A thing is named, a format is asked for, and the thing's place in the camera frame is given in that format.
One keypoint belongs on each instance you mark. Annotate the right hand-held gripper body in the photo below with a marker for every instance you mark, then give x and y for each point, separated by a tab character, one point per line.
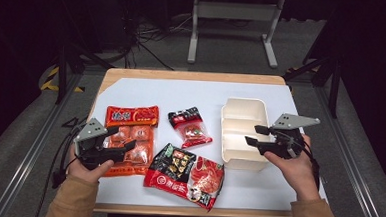
287	140

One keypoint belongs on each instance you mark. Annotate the person's left hand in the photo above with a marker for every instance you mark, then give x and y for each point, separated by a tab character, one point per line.
84	173

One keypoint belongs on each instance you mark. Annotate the white divided plastic container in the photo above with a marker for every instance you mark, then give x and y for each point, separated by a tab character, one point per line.
238	124

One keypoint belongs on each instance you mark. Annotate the black metal stand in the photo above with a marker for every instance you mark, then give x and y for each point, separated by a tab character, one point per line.
334	82
63	68

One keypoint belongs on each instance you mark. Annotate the white paper sheet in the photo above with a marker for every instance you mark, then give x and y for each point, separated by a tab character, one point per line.
188	95

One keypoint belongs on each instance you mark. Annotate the large red black packet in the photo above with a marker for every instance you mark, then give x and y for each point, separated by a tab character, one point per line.
184	174

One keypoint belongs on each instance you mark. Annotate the orange multi-pack seasoning packet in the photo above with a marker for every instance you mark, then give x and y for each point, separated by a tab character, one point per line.
135	115

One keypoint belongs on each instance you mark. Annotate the person's right hand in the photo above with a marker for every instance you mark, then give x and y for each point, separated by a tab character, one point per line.
297	174

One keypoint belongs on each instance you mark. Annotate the grey metal table frame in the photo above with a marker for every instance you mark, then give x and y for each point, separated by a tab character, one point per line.
234	12

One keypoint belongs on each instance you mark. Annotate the yellow black hazard tape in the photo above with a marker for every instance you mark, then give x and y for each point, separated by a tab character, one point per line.
49	81

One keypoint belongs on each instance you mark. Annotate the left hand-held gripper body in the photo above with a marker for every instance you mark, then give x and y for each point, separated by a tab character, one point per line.
91	133

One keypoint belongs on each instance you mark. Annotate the small red black packet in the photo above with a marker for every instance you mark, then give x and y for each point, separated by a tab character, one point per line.
191	130

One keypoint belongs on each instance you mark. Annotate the aluminium floor rail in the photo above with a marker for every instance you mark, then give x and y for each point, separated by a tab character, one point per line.
24	159
354	177

